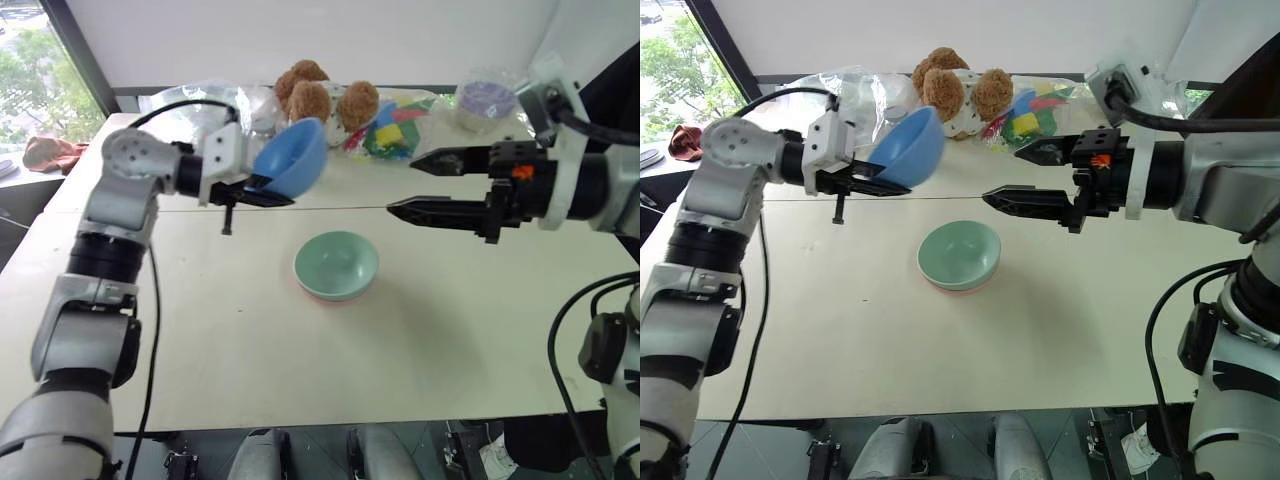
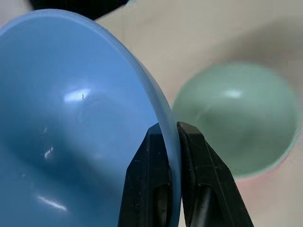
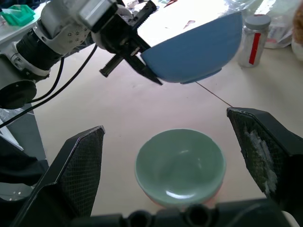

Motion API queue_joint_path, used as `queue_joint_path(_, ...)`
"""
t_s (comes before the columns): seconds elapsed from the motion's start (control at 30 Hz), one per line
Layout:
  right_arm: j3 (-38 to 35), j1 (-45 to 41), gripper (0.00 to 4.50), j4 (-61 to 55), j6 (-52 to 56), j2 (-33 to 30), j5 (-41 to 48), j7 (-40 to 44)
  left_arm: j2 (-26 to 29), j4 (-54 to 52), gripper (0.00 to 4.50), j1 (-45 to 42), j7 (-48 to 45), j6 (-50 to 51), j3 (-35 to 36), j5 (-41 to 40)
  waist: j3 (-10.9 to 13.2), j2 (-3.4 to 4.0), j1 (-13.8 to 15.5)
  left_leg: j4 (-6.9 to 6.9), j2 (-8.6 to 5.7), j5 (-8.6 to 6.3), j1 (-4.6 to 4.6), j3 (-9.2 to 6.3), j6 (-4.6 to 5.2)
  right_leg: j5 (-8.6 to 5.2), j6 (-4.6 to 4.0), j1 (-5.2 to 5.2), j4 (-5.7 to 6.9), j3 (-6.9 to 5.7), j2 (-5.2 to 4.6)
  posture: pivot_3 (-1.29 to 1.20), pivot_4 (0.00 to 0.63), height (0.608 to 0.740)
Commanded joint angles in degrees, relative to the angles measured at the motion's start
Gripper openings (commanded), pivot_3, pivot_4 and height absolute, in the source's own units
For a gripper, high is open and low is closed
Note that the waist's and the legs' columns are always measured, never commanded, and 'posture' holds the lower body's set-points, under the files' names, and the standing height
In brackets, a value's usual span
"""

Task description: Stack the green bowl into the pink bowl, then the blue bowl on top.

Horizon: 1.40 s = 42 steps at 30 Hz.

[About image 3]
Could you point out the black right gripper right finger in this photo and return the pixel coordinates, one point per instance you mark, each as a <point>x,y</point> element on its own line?
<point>272,146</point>

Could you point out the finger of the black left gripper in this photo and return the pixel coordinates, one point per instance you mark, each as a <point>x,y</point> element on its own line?
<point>141,42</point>
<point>142,67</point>

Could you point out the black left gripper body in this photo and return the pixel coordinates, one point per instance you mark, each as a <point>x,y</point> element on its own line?
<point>116,35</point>

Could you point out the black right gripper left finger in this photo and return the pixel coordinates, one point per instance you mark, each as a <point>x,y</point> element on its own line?
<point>78,170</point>

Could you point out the blue bowl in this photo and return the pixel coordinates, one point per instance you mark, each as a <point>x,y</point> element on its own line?
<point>194,52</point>

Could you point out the green bowl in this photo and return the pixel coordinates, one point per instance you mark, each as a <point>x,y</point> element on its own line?
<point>180,165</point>

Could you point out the green plastic bin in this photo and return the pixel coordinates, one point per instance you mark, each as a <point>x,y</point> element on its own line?
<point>21,16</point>

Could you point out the white side table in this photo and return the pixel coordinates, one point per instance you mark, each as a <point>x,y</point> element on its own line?
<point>14,33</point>

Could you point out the clear jar with grey lid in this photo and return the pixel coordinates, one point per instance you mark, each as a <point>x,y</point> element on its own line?
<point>248,42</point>

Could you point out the clear plastic bag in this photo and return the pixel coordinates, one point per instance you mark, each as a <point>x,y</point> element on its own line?
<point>279,30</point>

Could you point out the brown textured object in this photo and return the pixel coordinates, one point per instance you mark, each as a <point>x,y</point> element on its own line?
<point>298,23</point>

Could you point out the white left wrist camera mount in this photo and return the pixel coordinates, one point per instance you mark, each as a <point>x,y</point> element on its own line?
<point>68,35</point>

